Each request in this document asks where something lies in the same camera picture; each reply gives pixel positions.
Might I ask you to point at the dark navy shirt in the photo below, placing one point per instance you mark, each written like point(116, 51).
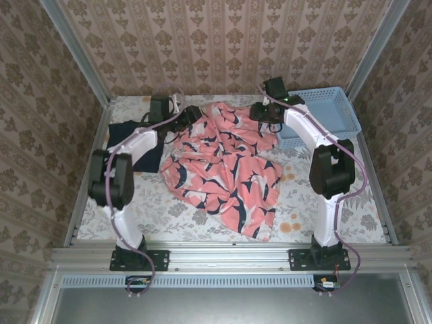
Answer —
point(148, 158)

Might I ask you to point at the pink patterned garment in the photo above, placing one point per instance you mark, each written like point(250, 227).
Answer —
point(229, 175)

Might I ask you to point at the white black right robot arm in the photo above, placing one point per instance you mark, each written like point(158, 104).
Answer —
point(330, 175)

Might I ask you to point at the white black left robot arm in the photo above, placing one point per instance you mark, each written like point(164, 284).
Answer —
point(118, 179)

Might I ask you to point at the light blue perforated plastic basket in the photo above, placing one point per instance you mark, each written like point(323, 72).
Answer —
point(324, 108)

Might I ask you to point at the grey metal sheet panel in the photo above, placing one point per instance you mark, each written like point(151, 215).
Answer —
point(219, 307)

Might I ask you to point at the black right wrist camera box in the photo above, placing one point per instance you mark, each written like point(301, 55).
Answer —
point(275, 87)

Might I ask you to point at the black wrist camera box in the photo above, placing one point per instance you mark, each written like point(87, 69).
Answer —
point(275, 87)
point(160, 108)

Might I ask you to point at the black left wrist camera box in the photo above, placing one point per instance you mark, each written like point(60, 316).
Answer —
point(160, 108)

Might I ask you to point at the aluminium right frame post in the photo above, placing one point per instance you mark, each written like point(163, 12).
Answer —
point(374, 54)

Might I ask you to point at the aluminium frame post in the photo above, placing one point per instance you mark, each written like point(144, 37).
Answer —
point(77, 54)
point(374, 54)

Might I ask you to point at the aluminium right table side rail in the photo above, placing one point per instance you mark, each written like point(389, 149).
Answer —
point(374, 175)

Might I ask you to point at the aluminium table side rail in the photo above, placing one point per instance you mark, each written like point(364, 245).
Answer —
point(84, 189)
point(374, 175)

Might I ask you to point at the aluminium left table side rail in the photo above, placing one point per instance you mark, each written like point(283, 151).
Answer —
point(84, 189)

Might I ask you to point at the aluminium left frame post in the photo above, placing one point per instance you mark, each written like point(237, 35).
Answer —
point(77, 54)

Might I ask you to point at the aluminium mounting rail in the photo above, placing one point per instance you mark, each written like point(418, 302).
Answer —
point(229, 254)

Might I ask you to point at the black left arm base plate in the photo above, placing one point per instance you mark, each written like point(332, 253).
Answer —
point(158, 260)

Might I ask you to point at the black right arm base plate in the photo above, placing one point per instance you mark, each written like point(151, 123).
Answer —
point(300, 261)

